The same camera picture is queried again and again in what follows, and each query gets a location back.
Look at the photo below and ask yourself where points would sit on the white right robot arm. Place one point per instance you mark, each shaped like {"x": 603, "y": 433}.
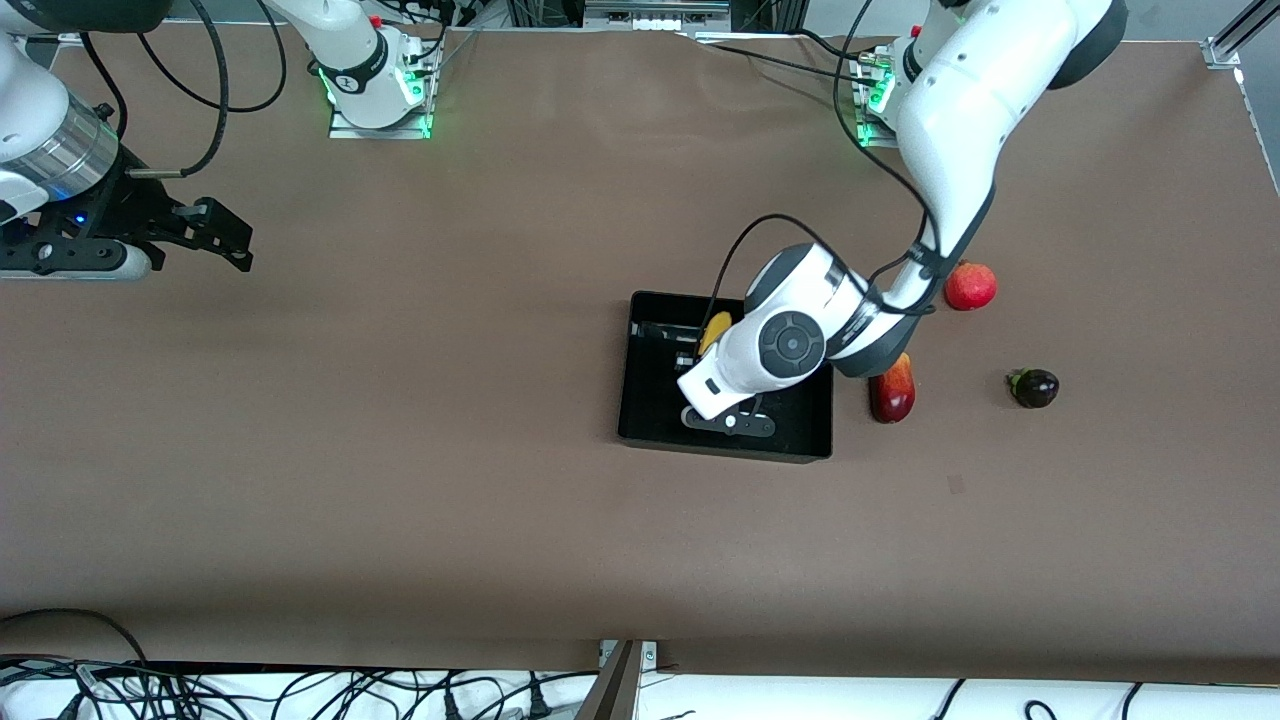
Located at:
{"x": 350, "y": 50}

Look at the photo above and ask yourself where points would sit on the black equipment rack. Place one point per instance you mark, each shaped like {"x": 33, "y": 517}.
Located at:
{"x": 545, "y": 12}

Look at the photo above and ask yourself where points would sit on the yellow banana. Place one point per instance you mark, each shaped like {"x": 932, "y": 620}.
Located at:
{"x": 716, "y": 332}

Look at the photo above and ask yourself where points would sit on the aluminium frame post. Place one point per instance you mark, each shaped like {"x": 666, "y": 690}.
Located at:
{"x": 620, "y": 690}

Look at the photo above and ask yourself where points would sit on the silver device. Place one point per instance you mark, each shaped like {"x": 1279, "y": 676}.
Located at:
{"x": 650, "y": 12}

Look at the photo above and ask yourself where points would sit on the red pomegranate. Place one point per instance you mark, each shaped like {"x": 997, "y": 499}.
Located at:
{"x": 970, "y": 287}

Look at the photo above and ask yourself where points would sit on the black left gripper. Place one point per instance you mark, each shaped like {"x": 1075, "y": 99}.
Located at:
{"x": 676, "y": 343}

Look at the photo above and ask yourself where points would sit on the aluminium arm base plate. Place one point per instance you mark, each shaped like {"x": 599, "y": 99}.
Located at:
{"x": 868, "y": 138}
{"x": 385, "y": 133}

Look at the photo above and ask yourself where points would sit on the red yellow mango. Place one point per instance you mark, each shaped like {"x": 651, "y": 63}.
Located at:
{"x": 893, "y": 400}

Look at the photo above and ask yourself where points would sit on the black open box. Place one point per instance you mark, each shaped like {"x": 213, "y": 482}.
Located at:
{"x": 790, "y": 430}

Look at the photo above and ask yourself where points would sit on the aluminium frame profile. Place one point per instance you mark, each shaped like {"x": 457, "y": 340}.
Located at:
{"x": 1222, "y": 50}

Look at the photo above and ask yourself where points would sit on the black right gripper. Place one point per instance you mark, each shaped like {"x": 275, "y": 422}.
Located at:
{"x": 137, "y": 212}

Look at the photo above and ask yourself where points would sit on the dark purple mangosteen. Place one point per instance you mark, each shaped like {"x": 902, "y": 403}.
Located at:
{"x": 1036, "y": 388}

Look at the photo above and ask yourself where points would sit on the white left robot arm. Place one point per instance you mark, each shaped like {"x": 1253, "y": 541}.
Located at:
{"x": 960, "y": 100}

